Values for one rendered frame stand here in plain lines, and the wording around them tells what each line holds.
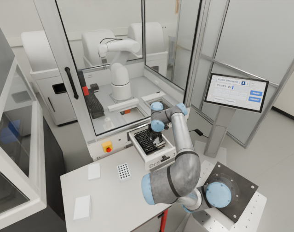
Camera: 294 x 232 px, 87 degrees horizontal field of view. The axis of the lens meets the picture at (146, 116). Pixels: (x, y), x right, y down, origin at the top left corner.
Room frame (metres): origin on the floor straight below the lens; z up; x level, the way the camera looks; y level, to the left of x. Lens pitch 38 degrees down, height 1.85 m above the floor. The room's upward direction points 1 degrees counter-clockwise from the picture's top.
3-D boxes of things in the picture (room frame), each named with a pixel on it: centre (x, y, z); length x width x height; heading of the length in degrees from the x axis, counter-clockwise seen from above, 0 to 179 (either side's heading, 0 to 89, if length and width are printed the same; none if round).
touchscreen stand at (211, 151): (1.35, -0.88, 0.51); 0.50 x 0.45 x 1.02; 157
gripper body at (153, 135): (0.80, -0.06, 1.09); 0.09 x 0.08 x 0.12; 119
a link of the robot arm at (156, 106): (0.80, -0.06, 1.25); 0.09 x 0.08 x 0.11; 179
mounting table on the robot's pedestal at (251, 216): (0.47, -0.49, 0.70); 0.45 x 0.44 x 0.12; 46
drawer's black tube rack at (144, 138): (0.90, -0.02, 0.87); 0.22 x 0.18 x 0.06; 29
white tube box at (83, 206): (0.41, 0.41, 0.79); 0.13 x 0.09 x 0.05; 13
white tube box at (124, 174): (0.66, 0.18, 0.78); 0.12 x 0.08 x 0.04; 20
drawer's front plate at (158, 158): (0.72, -0.11, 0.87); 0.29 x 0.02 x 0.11; 119
